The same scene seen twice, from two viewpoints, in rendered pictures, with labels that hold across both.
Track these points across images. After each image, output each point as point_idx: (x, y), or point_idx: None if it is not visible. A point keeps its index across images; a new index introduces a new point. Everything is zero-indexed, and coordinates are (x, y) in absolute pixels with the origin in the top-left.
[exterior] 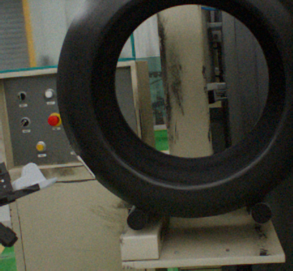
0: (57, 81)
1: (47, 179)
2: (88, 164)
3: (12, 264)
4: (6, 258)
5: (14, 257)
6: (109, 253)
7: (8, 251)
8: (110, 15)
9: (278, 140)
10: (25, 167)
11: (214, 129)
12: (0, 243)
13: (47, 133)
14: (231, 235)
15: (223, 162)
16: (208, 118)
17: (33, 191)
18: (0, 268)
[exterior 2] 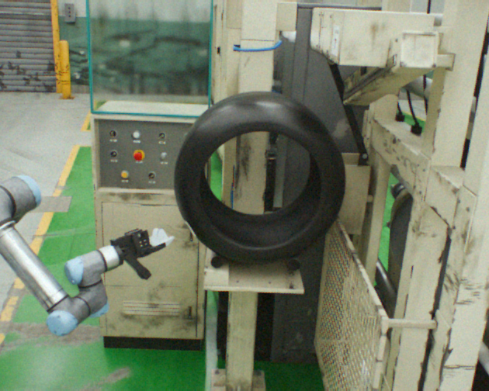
0: (177, 172)
1: (169, 239)
2: (191, 226)
3: (60, 243)
4: (53, 237)
5: (60, 237)
6: (171, 259)
7: (53, 229)
8: (220, 140)
9: (310, 226)
10: (154, 229)
11: None
12: (140, 277)
13: (131, 164)
14: (272, 270)
15: (272, 221)
16: (265, 185)
17: (162, 247)
18: (50, 247)
